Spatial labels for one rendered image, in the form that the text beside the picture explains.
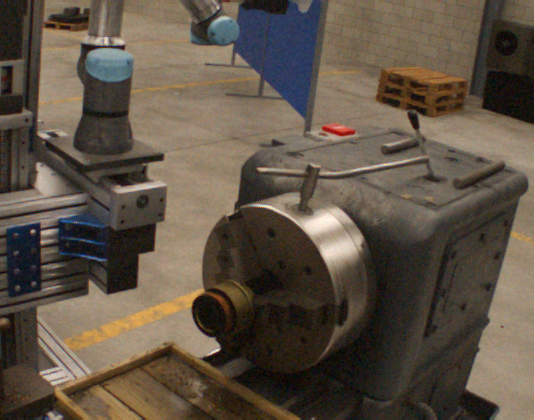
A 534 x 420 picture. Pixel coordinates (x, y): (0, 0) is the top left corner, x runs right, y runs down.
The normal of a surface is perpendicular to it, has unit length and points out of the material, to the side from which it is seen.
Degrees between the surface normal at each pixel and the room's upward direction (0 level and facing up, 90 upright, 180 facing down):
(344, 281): 62
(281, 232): 90
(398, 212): 41
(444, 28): 90
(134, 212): 90
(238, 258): 52
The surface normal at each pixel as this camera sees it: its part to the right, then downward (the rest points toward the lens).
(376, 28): -0.64, 0.19
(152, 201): 0.66, 0.34
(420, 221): -0.33, -0.57
